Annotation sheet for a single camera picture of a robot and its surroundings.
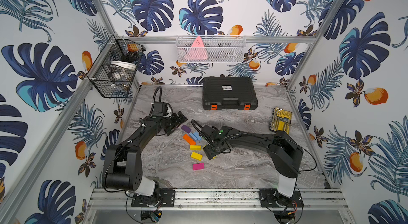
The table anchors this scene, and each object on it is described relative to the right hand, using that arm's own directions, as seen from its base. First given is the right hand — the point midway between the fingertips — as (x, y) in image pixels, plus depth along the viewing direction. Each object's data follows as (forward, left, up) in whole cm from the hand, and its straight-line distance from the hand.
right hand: (212, 150), depth 87 cm
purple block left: (+15, +16, -2) cm, 22 cm away
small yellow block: (+3, +10, -2) cm, 10 cm away
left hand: (+13, +17, +10) cm, 24 cm away
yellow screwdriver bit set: (+21, -43, 0) cm, 48 cm away
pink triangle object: (+44, +9, +32) cm, 55 cm away
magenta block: (-8, +8, -3) cm, 11 cm away
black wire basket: (+29, +53, +29) cm, 67 cm away
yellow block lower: (-2, +9, -3) cm, 10 cm away
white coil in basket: (+29, +45, +35) cm, 64 cm away
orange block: (+7, +14, -1) cm, 15 cm away
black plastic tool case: (+41, -5, +3) cm, 42 cm away
